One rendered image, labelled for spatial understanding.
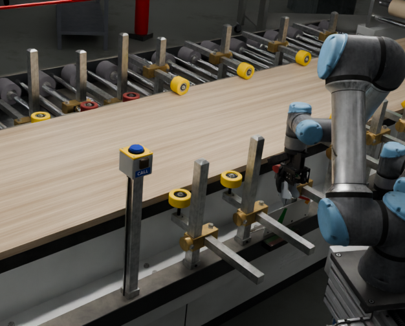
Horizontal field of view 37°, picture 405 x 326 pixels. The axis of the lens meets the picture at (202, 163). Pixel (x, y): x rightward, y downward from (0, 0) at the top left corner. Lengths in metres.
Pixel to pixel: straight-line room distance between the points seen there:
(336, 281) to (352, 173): 0.41
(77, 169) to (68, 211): 0.28
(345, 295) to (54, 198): 1.00
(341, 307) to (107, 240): 0.82
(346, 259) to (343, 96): 0.45
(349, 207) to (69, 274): 1.01
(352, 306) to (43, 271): 0.96
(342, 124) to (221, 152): 0.99
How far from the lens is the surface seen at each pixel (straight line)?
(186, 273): 2.12
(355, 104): 1.58
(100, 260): 2.17
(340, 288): 1.82
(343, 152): 1.56
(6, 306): 2.06
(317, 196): 2.36
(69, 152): 2.41
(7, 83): 3.18
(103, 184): 2.20
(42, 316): 2.08
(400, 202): 1.59
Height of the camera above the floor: 2.02
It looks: 28 degrees down
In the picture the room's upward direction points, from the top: 6 degrees clockwise
